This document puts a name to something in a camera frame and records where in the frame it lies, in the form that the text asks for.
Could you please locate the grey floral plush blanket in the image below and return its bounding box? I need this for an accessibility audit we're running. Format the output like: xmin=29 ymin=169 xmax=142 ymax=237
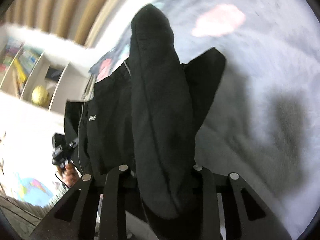
xmin=93 ymin=0 xmax=319 ymax=239

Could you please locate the row of colourful books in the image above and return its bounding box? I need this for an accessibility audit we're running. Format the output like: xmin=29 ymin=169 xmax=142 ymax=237
xmin=1 ymin=37 xmax=43 ymax=98

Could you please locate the yellow globe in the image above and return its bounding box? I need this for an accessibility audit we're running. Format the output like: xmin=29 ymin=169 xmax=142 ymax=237
xmin=31 ymin=86 xmax=50 ymax=107

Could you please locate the black picture frame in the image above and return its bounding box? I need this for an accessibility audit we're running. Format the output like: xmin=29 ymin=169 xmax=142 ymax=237
xmin=45 ymin=67 xmax=63 ymax=82

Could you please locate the white wall bookshelf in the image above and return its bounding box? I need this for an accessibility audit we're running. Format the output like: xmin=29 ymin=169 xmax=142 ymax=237
xmin=1 ymin=23 xmax=94 ymax=115

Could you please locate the colourful wall map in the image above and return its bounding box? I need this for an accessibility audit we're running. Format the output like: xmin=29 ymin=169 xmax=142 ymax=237
xmin=17 ymin=178 xmax=53 ymax=207

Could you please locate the black jacket with white lettering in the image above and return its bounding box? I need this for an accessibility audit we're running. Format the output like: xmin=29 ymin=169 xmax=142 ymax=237
xmin=64 ymin=4 xmax=226 ymax=239

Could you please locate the striped brown window blind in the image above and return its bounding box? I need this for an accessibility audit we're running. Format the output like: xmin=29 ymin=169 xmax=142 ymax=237
xmin=1 ymin=0 xmax=120 ymax=48

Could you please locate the person's left hand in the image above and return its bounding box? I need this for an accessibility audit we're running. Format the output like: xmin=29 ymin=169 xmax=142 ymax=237
xmin=57 ymin=163 xmax=80 ymax=188

